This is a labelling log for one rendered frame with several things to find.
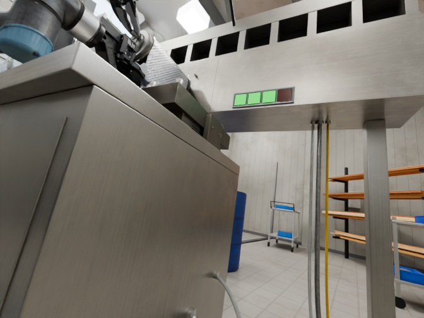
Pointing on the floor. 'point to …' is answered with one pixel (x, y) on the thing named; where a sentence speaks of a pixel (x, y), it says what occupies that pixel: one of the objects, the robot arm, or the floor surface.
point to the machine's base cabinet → (108, 213)
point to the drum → (237, 232)
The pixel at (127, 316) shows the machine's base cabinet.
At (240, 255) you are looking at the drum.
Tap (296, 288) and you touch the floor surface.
